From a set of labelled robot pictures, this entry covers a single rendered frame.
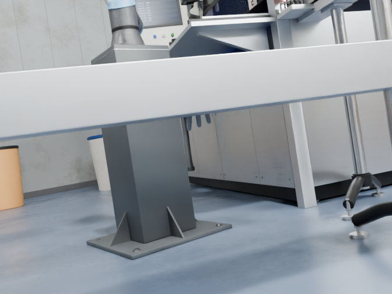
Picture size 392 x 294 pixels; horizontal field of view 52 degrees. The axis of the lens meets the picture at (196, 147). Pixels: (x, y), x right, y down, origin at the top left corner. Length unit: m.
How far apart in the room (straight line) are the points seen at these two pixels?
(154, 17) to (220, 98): 2.00
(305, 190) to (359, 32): 0.81
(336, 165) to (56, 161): 4.22
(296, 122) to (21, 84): 1.33
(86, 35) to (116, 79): 5.27
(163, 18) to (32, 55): 3.19
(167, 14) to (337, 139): 1.45
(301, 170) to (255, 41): 0.63
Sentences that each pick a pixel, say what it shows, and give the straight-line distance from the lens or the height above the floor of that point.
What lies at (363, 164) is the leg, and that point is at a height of 0.18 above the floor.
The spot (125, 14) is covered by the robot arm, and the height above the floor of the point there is 0.93.
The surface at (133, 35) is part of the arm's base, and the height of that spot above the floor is 0.84.
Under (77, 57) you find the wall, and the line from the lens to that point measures 5.94.
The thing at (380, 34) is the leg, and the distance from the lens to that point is 1.17.
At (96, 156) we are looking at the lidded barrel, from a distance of 4.62.
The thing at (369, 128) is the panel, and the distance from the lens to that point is 2.12.
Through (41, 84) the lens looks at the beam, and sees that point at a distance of 0.82.
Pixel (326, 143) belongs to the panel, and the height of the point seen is 0.28.
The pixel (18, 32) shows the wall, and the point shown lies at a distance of 5.83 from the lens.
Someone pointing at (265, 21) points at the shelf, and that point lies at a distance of 1.93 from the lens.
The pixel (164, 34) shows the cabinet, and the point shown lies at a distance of 2.81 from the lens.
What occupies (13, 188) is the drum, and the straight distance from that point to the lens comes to 4.47.
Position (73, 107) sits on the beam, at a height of 0.47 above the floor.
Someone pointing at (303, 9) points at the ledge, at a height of 0.86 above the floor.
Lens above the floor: 0.37
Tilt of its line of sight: 1 degrees down
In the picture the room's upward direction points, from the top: 9 degrees counter-clockwise
